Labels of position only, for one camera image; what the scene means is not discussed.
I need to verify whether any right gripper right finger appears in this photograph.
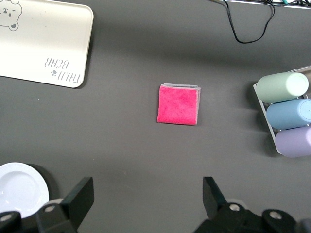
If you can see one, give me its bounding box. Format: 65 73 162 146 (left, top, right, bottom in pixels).
194 176 265 233

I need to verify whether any white round plate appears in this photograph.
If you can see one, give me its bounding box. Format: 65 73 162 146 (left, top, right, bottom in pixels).
0 162 51 219

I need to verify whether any purple cup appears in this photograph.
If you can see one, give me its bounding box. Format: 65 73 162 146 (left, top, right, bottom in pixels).
275 126 311 159

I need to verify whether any black cable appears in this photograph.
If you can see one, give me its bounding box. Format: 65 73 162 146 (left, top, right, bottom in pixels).
222 0 276 45

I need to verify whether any blue cup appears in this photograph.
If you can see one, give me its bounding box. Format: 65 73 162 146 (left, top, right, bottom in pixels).
266 99 311 130

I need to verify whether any cream tray with bear print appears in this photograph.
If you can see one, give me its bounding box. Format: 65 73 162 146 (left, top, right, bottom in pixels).
0 0 94 89

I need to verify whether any white wire cup holder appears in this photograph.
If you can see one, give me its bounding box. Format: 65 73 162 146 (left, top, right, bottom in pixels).
252 65 311 155

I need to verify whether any green cup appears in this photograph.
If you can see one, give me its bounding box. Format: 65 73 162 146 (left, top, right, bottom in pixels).
256 72 310 104

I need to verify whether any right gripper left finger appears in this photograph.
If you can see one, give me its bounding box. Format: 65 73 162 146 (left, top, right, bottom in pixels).
35 176 95 233

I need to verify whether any pink folded cloth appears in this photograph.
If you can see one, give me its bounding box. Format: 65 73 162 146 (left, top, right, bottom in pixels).
155 83 202 126

